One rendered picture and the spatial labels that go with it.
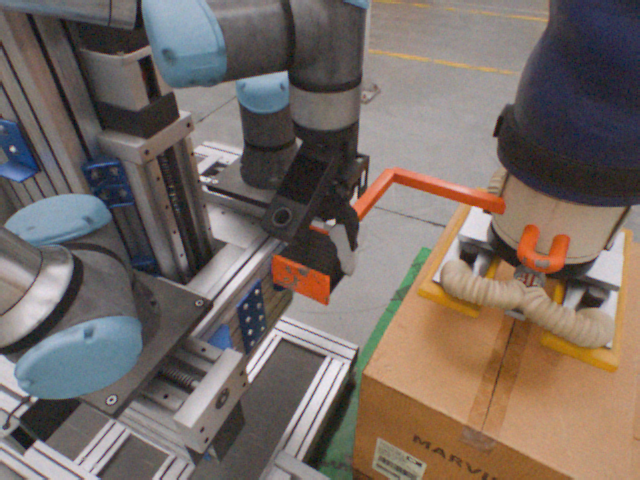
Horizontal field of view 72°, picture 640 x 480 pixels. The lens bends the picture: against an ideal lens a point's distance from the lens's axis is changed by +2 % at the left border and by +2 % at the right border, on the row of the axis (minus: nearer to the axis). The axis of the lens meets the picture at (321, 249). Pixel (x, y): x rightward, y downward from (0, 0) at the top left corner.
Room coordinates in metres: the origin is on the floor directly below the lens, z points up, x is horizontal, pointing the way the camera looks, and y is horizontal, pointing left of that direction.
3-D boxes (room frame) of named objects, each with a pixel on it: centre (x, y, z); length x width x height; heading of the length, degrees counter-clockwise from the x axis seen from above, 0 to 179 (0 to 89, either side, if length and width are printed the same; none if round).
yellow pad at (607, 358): (0.50, -0.45, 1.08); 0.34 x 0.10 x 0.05; 150
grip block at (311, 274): (0.42, 0.01, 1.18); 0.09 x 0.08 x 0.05; 60
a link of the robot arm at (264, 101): (0.88, 0.11, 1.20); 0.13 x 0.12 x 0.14; 0
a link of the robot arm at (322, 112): (0.44, 0.00, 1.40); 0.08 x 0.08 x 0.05
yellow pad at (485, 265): (0.60, -0.28, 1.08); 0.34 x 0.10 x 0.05; 150
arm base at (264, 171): (0.87, 0.11, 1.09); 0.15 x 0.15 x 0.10
